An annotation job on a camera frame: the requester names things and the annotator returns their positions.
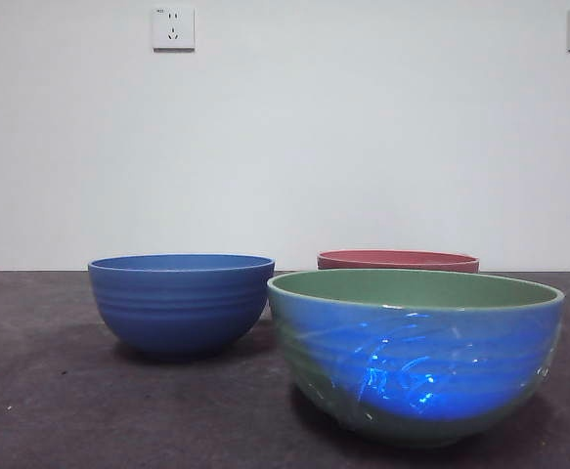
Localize red ribbed bowl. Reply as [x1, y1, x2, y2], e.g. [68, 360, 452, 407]
[316, 248, 481, 275]

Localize green ribbed bowl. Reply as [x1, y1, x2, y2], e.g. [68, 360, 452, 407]
[266, 268, 567, 450]

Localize blue ribbed bowl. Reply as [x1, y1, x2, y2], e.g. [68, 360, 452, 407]
[87, 253, 277, 364]

